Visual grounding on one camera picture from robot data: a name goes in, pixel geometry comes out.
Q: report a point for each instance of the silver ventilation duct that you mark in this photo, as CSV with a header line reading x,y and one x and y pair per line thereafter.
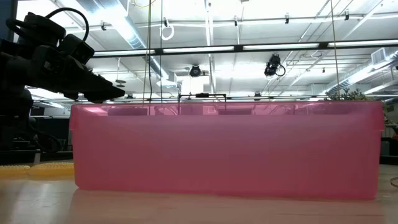
x,y
130,34

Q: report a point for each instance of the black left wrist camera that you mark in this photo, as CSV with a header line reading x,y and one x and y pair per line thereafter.
x,y
76,48

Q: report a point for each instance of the black aluminium rig frame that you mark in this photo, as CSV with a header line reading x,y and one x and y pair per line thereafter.
x,y
238,48

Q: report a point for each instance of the black overhead rig camera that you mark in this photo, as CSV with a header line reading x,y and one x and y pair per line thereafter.
x,y
195,71

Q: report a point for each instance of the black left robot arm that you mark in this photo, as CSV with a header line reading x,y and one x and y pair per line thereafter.
x,y
15,62

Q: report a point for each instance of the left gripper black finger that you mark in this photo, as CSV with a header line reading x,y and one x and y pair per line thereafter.
x,y
96,88

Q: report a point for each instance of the pink translucent plastic bin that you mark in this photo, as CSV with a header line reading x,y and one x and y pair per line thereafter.
x,y
227,152

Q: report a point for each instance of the artificial potted green plant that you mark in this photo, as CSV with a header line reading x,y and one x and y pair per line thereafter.
x,y
348,95

